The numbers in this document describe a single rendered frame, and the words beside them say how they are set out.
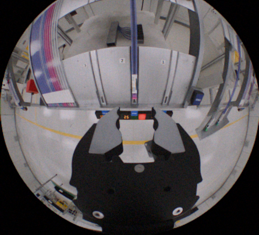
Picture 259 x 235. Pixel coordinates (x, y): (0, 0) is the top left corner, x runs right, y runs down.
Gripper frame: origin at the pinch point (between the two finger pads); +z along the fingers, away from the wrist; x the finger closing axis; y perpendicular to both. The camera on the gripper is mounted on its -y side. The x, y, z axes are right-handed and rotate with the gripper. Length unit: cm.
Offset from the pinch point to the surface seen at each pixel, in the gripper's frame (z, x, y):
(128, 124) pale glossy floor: 70, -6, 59
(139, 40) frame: 40.2, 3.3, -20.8
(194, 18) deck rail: 9.7, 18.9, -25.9
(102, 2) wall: 127, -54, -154
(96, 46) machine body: 44, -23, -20
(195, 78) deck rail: 12.7, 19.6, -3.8
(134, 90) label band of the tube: 14.2, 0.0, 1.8
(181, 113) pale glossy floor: 76, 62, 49
